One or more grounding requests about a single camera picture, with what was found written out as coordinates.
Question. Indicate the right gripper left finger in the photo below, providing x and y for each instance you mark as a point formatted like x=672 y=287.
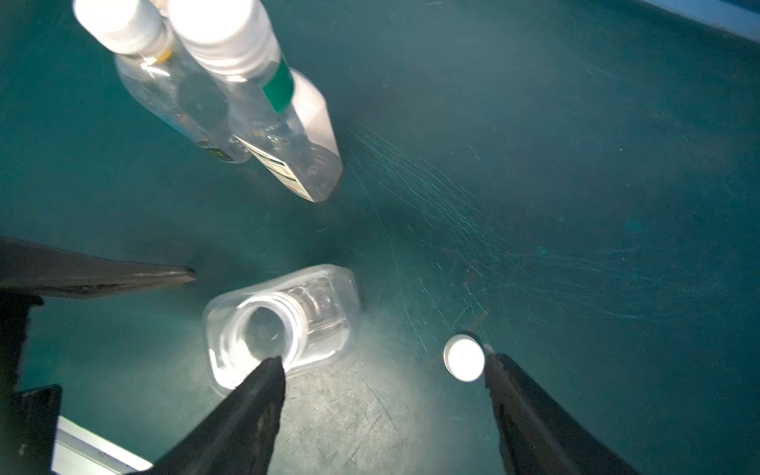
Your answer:
x=239 y=436

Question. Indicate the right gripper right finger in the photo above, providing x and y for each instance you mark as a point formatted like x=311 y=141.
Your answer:
x=536 y=435

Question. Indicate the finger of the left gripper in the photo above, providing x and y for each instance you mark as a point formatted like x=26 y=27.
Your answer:
x=31 y=269

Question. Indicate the white bottle cap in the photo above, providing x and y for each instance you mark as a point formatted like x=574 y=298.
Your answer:
x=226 y=37
x=464 y=358
x=125 y=27

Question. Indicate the square clear plastic bottle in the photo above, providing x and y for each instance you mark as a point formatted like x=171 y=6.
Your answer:
x=309 y=318

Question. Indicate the round clear plastic bottle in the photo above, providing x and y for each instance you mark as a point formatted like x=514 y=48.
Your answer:
x=167 y=81

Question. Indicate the tall clear labelled bottle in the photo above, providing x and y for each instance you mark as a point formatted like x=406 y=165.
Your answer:
x=282 y=118

